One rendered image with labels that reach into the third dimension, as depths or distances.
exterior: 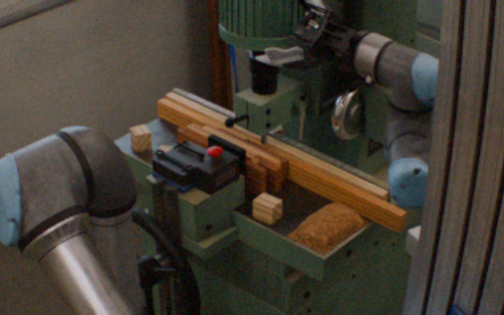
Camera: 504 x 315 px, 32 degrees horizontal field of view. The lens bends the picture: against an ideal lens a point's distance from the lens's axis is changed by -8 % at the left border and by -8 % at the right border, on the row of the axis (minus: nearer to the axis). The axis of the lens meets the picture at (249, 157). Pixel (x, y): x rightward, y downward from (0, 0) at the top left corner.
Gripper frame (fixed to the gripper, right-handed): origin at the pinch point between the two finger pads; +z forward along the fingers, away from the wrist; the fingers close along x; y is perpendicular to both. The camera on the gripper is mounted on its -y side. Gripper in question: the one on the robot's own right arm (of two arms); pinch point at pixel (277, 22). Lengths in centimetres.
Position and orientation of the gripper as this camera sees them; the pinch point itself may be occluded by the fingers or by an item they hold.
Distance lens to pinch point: 161.6
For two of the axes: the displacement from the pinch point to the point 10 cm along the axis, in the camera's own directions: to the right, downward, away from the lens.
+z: -7.3, -3.7, 5.7
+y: -4.9, -2.9, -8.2
